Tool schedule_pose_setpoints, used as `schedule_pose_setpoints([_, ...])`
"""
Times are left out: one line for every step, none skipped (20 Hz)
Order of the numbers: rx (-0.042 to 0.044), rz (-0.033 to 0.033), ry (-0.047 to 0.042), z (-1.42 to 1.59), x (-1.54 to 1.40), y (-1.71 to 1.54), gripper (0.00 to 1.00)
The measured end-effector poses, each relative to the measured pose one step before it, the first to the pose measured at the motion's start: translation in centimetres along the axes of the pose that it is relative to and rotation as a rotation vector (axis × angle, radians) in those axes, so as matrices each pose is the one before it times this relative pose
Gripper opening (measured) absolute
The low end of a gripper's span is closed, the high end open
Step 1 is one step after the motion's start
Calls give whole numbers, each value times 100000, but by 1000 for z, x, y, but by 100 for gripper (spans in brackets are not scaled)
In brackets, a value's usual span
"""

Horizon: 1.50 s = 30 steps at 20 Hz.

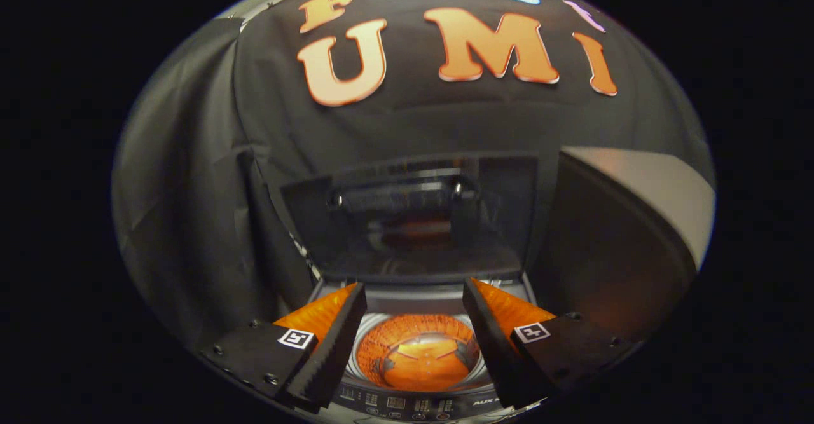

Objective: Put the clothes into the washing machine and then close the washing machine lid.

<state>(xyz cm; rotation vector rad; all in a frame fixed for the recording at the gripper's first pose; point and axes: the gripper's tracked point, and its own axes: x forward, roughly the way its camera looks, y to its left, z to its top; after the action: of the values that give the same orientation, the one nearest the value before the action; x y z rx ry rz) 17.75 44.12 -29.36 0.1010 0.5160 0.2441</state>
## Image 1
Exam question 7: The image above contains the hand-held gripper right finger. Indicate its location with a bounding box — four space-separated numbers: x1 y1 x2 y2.
462 278 637 410

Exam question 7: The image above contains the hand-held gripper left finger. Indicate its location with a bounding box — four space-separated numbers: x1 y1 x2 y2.
200 282 368 412

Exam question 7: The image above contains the yellow polo shirt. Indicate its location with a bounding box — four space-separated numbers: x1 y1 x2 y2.
382 338 473 392

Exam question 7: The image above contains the grey washing machine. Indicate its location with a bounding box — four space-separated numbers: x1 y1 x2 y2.
307 277 548 424

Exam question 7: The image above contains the grey table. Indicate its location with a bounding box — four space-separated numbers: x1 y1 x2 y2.
531 146 716 342

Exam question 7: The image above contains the black backdrop cloth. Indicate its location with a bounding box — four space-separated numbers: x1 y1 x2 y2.
111 0 716 348

